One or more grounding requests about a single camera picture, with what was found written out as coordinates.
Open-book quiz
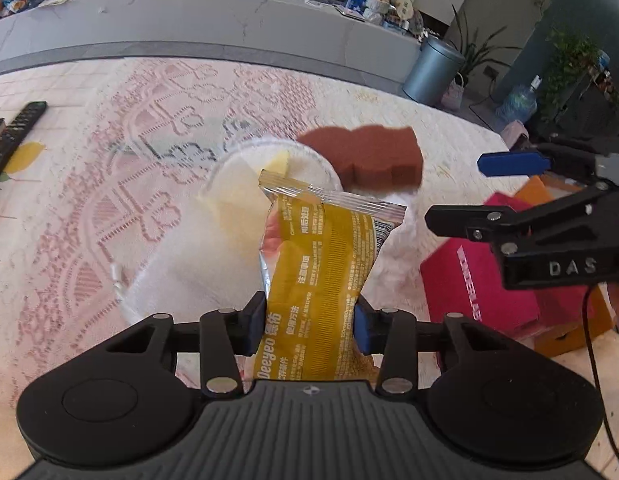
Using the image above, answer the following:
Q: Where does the yellow snack packet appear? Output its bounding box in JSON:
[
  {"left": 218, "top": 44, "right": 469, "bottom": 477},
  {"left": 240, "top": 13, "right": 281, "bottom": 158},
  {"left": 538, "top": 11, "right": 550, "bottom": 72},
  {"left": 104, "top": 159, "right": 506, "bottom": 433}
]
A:
[{"left": 253, "top": 170, "right": 406, "bottom": 382}]

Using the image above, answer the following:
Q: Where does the pink small heater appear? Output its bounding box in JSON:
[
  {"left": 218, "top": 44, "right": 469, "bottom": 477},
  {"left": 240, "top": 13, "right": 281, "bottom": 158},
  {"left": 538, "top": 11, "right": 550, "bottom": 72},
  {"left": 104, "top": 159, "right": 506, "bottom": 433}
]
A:
[{"left": 500, "top": 120, "right": 529, "bottom": 151}]

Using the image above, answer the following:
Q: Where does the orange cardboard box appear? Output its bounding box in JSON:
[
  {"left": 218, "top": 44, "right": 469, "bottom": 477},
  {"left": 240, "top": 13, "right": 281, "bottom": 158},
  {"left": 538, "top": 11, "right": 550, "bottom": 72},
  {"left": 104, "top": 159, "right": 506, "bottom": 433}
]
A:
[{"left": 511, "top": 173, "right": 615, "bottom": 360}]

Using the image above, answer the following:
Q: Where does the red gift box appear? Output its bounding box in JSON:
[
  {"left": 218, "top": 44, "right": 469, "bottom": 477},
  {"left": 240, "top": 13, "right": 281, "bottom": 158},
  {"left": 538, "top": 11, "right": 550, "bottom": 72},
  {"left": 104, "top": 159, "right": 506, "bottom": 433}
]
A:
[{"left": 420, "top": 192, "right": 591, "bottom": 336}]

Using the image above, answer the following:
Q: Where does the blue water jug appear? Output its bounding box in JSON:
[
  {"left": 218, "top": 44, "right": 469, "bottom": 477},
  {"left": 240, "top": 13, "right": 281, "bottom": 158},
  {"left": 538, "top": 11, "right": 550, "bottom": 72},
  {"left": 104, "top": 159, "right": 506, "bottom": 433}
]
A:
[{"left": 496, "top": 75, "right": 543, "bottom": 124}]

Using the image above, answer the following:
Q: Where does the white crumpled cloth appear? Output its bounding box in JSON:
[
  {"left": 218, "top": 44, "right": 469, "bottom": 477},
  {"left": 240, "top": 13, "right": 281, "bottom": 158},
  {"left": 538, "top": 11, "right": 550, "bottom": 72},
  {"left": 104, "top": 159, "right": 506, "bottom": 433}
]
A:
[{"left": 119, "top": 138, "right": 435, "bottom": 326}]

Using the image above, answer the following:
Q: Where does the potted green plant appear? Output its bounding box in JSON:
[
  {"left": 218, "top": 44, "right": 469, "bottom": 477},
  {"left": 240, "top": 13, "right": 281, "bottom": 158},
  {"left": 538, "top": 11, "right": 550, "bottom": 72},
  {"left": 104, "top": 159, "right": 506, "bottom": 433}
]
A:
[{"left": 451, "top": 6, "right": 522, "bottom": 84}]

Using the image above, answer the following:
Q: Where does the blue metal trash bin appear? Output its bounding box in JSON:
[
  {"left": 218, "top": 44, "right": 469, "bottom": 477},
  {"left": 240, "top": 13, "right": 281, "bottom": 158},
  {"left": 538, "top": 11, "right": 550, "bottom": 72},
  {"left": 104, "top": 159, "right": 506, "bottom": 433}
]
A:
[{"left": 403, "top": 36, "right": 466, "bottom": 106}]

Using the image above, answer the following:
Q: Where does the brown sponge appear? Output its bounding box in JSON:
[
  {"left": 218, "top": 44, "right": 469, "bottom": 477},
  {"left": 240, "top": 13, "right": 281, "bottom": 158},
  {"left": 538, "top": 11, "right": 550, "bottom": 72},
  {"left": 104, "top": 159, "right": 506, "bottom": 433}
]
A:
[{"left": 296, "top": 125, "right": 423, "bottom": 191}]

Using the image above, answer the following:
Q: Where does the lace tablecloth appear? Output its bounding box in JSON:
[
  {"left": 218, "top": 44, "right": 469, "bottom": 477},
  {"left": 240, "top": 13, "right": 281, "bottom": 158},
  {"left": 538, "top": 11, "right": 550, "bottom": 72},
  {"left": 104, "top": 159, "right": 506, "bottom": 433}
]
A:
[{"left": 0, "top": 58, "right": 522, "bottom": 479}]

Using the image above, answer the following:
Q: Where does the grey tv console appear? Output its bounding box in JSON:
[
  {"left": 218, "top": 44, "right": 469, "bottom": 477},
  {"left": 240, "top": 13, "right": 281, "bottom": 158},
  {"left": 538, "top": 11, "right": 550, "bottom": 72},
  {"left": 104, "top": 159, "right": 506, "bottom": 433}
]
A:
[{"left": 0, "top": 0, "right": 420, "bottom": 93}]

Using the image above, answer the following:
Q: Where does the black remote control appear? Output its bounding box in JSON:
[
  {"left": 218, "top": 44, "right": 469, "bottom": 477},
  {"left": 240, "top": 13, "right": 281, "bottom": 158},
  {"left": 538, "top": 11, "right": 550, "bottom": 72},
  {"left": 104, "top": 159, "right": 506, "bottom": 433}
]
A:
[{"left": 0, "top": 101, "right": 48, "bottom": 177}]

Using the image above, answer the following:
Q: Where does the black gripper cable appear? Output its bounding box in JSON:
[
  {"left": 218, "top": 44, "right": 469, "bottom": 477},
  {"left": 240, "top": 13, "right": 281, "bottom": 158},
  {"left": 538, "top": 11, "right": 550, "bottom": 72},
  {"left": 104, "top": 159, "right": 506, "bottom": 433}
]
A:
[{"left": 580, "top": 284, "right": 619, "bottom": 476}]

